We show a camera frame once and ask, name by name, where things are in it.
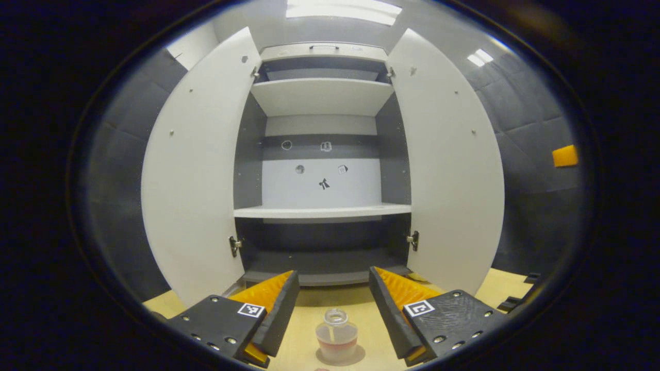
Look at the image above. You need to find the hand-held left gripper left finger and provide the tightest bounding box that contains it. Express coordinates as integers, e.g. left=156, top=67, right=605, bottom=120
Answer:
left=168, top=271, right=301, bottom=369

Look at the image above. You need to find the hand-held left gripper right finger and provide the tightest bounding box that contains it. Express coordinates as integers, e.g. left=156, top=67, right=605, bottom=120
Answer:
left=368, top=266, right=508, bottom=367

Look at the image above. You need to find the clear bottle pink label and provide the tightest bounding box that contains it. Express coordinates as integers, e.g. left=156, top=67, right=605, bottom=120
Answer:
left=316, top=308, right=359, bottom=362

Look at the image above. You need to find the grey cabinet door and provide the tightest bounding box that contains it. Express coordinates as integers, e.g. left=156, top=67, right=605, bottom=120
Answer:
left=141, top=27, right=262, bottom=308
left=386, top=28, right=505, bottom=295

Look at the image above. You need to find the black backdrop cloth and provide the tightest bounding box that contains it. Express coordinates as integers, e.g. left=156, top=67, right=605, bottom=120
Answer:
left=77, top=49, right=591, bottom=302

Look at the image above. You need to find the small twin ceiling light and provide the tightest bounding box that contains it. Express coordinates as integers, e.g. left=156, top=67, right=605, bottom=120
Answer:
left=467, top=49, right=494, bottom=68

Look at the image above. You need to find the large ceiling light panel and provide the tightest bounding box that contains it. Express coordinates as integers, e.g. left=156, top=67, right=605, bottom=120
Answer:
left=286, top=0, right=403, bottom=25

